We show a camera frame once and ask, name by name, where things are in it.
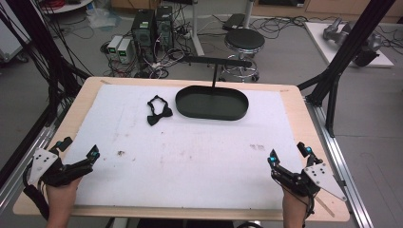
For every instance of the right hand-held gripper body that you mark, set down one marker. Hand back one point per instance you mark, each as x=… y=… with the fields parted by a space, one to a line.
x=316 y=180

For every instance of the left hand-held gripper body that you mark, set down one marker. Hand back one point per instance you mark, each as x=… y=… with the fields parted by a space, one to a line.
x=40 y=163

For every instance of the person's right hand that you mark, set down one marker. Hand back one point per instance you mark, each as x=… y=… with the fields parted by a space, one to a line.
x=294 y=210

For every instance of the person's left hand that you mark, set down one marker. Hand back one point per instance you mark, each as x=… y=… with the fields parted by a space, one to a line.
x=61 y=202

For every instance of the black bow tie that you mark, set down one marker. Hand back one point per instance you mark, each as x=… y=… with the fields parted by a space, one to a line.
x=158 y=112

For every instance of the black oval tray with stand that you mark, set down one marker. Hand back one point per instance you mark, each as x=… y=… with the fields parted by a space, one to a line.
x=211 y=103

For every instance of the white foam mat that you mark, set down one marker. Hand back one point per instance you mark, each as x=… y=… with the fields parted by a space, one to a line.
x=190 y=164

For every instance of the white power supply unit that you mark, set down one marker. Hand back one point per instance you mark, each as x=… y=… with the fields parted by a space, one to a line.
x=125 y=50
x=114 y=45

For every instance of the white floor board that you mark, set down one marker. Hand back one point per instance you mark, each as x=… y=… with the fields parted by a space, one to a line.
x=320 y=41

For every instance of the black round stool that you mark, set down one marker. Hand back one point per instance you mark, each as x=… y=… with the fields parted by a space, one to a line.
x=244 y=41

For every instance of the clear plastic bag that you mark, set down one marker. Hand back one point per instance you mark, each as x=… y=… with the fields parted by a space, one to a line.
x=103 y=18

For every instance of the black computer tower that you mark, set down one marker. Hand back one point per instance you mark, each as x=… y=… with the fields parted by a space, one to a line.
x=144 y=33
x=164 y=27

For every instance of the round white table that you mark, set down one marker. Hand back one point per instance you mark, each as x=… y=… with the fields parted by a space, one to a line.
x=66 y=5

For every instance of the black flat box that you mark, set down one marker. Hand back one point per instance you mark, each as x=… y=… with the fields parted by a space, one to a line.
x=234 y=21

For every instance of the white table leg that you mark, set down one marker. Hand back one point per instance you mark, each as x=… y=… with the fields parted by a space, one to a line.
x=196 y=28

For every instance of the aluminium rail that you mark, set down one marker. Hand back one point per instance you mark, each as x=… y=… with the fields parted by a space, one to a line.
x=345 y=177
x=28 y=158

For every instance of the black frame post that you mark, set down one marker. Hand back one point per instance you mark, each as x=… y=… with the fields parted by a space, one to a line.
x=351 y=47
x=41 y=41

